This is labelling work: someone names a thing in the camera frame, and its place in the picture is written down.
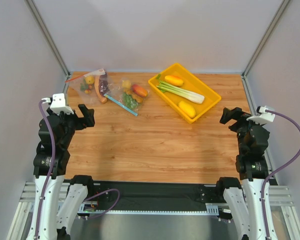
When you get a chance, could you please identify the fake green lettuce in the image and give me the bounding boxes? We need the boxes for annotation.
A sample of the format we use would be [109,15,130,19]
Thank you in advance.
[122,92,139,110]

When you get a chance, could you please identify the blue zip top bag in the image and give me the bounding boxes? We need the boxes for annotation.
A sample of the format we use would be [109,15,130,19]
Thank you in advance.
[105,78,150,117]

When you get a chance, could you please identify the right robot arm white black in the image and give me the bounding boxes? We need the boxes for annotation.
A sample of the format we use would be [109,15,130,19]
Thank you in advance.
[216,107,278,240]

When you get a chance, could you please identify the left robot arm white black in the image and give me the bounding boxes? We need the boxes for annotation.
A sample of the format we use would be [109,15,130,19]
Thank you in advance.
[27,104,95,240]

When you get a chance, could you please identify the fake orange sausage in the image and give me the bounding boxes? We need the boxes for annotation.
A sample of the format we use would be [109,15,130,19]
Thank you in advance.
[94,75,108,104]

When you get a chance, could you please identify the red zip top bag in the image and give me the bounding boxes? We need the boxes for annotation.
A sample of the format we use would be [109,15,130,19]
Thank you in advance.
[65,68,112,106]

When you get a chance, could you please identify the fake purple grapes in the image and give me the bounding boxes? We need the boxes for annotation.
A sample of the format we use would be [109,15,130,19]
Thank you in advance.
[99,73,109,96]

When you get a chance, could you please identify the fake yellow apple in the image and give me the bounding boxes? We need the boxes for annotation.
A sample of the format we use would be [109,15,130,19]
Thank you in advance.
[84,75,95,85]

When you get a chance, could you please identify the fake yellow pear in bag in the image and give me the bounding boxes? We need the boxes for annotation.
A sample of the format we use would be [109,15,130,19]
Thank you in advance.
[122,80,132,89]

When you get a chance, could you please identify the fake yellow mango lower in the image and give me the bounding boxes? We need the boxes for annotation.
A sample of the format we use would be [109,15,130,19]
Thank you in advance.
[178,101,196,119]

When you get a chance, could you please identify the fake fried chicken pieces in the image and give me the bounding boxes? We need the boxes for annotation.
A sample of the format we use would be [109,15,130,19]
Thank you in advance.
[123,88,143,104]

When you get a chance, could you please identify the fake red mango in bag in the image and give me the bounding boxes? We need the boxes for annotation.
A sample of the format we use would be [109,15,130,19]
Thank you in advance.
[131,84,148,98]

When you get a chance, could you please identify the fake orange mango upper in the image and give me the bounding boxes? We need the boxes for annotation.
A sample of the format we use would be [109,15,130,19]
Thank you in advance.
[164,75,184,87]

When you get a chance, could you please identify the fake celery stalk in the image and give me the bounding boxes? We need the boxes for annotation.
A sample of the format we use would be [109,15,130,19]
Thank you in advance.
[156,80,205,104]

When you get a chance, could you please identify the yellow plastic tray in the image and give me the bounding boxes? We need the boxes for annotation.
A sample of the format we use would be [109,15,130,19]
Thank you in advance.
[148,63,222,124]

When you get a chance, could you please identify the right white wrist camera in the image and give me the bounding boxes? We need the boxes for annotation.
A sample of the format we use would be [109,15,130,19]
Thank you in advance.
[246,106,276,125]

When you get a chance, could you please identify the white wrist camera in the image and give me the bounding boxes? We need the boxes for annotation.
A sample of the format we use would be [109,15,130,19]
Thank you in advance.
[41,93,74,115]
[246,106,276,125]

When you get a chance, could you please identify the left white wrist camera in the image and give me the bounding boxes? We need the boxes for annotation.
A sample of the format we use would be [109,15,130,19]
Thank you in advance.
[41,93,74,115]

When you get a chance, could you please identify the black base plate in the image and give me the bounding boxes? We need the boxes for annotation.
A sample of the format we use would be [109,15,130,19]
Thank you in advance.
[64,178,246,212]

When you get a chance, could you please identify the white cable duct rail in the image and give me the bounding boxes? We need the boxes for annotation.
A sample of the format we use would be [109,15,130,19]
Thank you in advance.
[76,202,232,216]

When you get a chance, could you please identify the right aluminium frame post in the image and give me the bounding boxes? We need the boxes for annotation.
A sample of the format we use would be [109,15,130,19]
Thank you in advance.
[241,0,291,79]

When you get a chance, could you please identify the aluminium frame post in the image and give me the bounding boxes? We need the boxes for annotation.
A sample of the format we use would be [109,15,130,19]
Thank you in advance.
[241,0,291,79]
[24,0,71,78]

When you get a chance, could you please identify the left aluminium frame post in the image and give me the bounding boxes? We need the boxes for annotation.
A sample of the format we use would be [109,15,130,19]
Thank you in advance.
[24,0,71,78]

